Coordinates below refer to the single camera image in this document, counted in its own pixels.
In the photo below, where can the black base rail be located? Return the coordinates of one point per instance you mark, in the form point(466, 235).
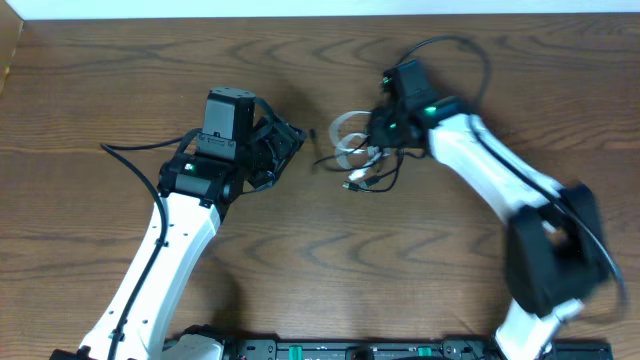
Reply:
point(350, 350)

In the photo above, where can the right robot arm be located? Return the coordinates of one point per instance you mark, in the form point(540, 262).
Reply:
point(555, 256)

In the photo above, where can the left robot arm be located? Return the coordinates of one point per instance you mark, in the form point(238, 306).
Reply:
point(191, 200)

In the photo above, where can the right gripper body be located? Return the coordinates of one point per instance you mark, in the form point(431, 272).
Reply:
point(387, 129)

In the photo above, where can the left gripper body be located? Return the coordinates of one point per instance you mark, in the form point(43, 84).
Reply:
point(268, 154)

